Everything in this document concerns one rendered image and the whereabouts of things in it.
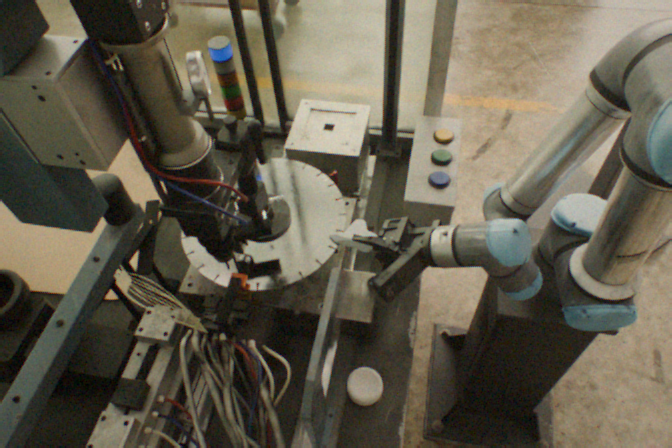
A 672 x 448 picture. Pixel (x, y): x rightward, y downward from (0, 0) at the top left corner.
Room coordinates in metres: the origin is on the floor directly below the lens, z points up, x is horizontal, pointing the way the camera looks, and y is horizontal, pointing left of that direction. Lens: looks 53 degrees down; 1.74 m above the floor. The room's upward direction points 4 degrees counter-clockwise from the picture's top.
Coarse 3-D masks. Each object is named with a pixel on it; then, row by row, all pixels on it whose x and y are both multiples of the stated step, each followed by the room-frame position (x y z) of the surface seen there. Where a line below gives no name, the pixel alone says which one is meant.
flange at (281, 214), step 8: (272, 208) 0.63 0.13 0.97; (280, 208) 0.64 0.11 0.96; (288, 208) 0.64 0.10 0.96; (240, 216) 0.63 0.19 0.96; (248, 216) 0.63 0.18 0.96; (272, 216) 0.62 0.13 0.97; (280, 216) 0.62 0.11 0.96; (288, 216) 0.62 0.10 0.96; (272, 224) 0.60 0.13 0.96; (280, 224) 0.60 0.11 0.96; (288, 224) 0.61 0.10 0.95; (280, 232) 0.59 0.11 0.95; (256, 240) 0.57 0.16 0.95; (264, 240) 0.57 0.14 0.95
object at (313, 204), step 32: (256, 160) 0.79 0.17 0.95; (288, 160) 0.78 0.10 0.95; (288, 192) 0.69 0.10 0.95; (320, 192) 0.68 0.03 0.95; (320, 224) 0.60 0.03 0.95; (192, 256) 0.55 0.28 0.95; (256, 256) 0.54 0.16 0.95; (288, 256) 0.53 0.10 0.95; (320, 256) 0.53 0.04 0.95; (256, 288) 0.47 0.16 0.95
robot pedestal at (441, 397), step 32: (480, 320) 0.60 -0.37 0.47; (512, 320) 0.48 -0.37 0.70; (544, 320) 0.46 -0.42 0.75; (448, 352) 0.70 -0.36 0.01; (480, 352) 0.51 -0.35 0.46; (512, 352) 0.47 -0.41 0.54; (544, 352) 0.46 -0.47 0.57; (576, 352) 0.44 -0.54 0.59; (448, 384) 0.58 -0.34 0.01; (480, 384) 0.48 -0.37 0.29; (512, 384) 0.46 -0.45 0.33; (544, 384) 0.44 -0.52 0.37; (448, 416) 0.46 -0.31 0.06; (480, 416) 0.47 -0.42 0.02; (512, 416) 0.45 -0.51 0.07; (544, 416) 0.45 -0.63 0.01
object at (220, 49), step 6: (222, 36) 0.95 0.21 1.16; (210, 42) 0.93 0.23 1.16; (216, 42) 0.93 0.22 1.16; (222, 42) 0.93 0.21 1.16; (228, 42) 0.92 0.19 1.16; (210, 48) 0.91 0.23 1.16; (216, 48) 0.91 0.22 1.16; (222, 48) 0.91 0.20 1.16; (228, 48) 0.92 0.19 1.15; (216, 54) 0.91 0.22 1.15; (222, 54) 0.91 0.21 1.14; (228, 54) 0.91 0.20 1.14; (216, 60) 0.91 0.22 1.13; (222, 60) 0.90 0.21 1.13
